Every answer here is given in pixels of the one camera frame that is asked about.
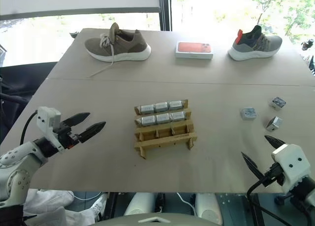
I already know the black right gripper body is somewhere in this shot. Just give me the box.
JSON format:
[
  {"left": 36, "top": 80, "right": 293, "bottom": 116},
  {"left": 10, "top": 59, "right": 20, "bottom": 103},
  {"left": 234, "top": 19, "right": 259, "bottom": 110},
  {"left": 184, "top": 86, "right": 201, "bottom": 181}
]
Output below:
[{"left": 260, "top": 162, "right": 286, "bottom": 188}]

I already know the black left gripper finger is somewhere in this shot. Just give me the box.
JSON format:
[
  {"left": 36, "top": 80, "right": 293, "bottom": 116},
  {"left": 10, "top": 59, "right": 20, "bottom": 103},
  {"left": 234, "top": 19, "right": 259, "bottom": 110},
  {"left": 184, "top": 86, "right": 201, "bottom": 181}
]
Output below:
[
  {"left": 79, "top": 121, "right": 107, "bottom": 143},
  {"left": 64, "top": 112, "right": 91, "bottom": 127}
]

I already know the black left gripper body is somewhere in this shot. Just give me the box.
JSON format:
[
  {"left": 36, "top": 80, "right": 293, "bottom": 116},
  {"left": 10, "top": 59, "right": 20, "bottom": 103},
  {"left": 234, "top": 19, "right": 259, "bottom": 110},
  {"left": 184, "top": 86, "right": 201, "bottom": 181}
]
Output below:
[{"left": 54, "top": 121, "right": 83, "bottom": 150}]

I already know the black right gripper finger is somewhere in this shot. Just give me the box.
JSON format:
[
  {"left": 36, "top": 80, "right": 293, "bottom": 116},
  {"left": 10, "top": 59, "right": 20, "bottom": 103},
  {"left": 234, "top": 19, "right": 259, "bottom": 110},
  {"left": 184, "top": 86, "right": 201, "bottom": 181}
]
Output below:
[
  {"left": 241, "top": 151, "right": 266, "bottom": 182},
  {"left": 264, "top": 135, "right": 287, "bottom": 152}
]

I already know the wooden rack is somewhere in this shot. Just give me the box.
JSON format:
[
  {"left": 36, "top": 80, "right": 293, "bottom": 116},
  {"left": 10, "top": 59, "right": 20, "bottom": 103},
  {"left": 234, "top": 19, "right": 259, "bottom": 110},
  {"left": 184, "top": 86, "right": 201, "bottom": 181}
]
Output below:
[{"left": 133, "top": 99, "right": 198, "bottom": 160}]

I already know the white phone box orange print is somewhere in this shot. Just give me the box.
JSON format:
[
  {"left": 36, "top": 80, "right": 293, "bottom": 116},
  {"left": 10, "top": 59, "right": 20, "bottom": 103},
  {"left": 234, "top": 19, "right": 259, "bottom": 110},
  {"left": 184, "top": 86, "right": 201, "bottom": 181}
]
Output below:
[{"left": 175, "top": 40, "right": 214, "bottom": 60}]

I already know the white rounded shell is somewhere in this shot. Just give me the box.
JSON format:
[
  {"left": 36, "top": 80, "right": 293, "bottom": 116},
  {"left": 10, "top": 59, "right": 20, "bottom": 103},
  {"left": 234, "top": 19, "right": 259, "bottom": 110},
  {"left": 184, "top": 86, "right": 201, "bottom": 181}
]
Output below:
[
  {"left": 123, "top": 193, "right": 156, "bottom": 217},
  {"left": 195, "top": 193, "right": 224, "bottom": 225}
]

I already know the black fabric cover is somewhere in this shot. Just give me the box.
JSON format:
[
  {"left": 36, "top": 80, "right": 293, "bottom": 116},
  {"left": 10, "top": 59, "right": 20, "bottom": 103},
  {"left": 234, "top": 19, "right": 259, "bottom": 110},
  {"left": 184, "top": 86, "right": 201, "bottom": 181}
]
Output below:
[{"left": 0, "top": 61, "right": 60, "bottom": 149}]

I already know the white shoe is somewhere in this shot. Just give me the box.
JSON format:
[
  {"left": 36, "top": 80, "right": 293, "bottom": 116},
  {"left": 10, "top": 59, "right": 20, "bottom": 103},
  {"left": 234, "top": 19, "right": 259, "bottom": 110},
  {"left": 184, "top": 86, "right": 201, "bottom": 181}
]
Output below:
[{"left": 88, "top": 195, "right": 108, "bottom": 223}]

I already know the brown sneaker with white sole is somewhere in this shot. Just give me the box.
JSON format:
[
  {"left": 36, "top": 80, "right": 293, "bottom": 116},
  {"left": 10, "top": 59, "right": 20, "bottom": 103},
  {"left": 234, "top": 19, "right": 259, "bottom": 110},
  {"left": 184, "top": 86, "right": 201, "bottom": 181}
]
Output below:
[{"left": 84, "top": 22, "right": 152, "bottom": 78}]

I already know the grey sneaker with orange tab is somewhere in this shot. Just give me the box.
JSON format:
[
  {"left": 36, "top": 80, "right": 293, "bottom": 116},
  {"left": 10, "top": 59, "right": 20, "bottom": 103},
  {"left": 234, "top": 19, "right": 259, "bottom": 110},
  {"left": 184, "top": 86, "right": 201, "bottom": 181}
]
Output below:
[{"left": 227, "top": 25, "right": 284, "bottom": 62}]

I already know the dark parked scooter outside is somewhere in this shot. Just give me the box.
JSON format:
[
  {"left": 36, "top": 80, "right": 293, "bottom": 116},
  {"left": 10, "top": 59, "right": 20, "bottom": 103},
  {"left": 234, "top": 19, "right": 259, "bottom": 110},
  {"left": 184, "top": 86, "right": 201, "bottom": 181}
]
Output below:
[{"left": 301, "top": 38, "right": 315, "bottom": 52}]

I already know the grey curved panel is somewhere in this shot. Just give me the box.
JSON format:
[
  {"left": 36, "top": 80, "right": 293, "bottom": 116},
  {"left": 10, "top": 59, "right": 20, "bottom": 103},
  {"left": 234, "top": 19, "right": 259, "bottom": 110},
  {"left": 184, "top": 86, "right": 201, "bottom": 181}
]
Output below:
[{"left": 97, "top": 212, "right": 218, "bottom": 226}]

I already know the white roller blind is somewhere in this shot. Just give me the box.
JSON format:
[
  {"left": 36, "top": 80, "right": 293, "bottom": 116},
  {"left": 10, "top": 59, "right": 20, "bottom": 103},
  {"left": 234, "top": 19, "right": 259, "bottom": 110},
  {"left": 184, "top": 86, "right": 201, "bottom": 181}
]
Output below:
[{"left": 0, "top": 0, "right": 161, "bottom": 18}]

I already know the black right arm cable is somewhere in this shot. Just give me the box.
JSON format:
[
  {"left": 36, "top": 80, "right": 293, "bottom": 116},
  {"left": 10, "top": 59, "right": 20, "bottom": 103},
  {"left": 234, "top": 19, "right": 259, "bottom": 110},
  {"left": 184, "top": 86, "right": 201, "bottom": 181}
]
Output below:
[{"left": 247, "top": 167, "right": 282, "bottom": 226}]

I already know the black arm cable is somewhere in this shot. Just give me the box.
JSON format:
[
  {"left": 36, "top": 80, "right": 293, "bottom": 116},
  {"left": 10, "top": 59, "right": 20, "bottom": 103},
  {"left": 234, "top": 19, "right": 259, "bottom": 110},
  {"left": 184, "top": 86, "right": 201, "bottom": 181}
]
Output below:
[
  {"left": 247, "top": 167, "right": 282, "bottom": 226},
  {"left": 20, "top": 109, "right": 39, "bottom": 146}
]

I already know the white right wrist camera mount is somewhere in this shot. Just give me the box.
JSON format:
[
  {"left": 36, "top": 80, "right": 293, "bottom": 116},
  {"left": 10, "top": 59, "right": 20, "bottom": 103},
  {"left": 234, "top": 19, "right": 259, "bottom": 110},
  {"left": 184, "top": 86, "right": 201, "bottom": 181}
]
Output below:
[{"left": 271, "top": 143, "right": 312, "bottom": 194}]

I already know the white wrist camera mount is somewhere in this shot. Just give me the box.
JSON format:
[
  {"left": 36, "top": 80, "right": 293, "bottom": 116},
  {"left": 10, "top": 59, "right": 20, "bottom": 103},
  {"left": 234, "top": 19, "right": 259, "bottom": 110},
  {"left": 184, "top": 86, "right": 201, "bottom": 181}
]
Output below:
[
  {"left": 36, "top": 106, "right": 66, "bottom": 153},
  {"left": 271, "top": 143, "right": 312, "bottom": 194}
]

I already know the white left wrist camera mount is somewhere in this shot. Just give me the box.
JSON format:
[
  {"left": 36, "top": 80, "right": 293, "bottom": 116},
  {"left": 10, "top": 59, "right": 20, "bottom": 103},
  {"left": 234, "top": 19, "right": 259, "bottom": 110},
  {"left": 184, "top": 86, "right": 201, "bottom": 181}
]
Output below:
[{"left": 36, "top": 106, "right": 66, "bottom": 153}]

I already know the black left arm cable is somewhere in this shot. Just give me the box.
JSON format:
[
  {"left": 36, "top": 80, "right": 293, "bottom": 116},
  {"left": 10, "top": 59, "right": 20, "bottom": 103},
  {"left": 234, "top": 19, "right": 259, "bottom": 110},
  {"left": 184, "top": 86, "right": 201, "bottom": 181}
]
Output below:
[{"left": 20, "top": 109, "right": 39, "bottom": 146}]

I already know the thin white cable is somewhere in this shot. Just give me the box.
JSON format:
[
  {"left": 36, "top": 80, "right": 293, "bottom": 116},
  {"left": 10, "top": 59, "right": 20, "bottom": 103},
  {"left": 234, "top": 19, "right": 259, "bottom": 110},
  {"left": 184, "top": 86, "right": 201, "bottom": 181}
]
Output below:
[
  {"left": 73, "top": 191, "right": 102, "bottom": 201},
  {"left": 175, "top": 192, "right": 198, "bottom": 215}
]

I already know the black window frame post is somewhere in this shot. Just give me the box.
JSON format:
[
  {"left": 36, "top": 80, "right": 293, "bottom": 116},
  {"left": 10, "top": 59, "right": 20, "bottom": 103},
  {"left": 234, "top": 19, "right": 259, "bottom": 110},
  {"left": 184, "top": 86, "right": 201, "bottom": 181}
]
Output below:
[{"left": 158, "top": 0, "right": 173, "bottom": 32}]

